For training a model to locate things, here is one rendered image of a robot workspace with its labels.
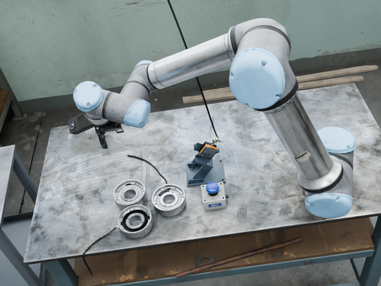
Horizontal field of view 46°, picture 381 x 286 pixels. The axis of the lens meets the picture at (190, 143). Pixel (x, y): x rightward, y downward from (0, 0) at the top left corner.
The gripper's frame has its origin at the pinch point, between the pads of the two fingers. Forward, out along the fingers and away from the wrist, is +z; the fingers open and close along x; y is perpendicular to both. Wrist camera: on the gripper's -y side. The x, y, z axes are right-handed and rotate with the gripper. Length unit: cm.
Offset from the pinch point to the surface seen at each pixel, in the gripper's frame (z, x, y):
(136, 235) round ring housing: -6.3, -35.2, 6.8
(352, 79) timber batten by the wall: 134, 53, 143
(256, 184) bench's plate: 1, -24, 46
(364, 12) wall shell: 111, 88, 151
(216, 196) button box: -4.9, -27.2, 32.2
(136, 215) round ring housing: -2.7, -28.9, 7.0
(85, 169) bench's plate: 13.0, -8.3, -10.7
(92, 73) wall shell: 132, 85, -27
